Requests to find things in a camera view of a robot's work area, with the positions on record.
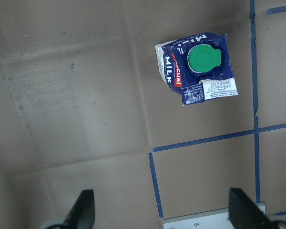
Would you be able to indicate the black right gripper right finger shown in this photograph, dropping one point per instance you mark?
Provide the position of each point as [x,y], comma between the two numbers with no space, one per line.
[243,213]

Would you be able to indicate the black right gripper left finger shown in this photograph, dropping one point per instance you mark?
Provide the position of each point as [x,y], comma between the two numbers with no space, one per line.
[81,215]

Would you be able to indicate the blue white milk carton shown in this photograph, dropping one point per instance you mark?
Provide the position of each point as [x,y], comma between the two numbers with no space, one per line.
[197,67]

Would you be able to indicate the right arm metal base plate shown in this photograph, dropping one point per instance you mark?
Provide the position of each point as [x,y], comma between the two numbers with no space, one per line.
[215,219]

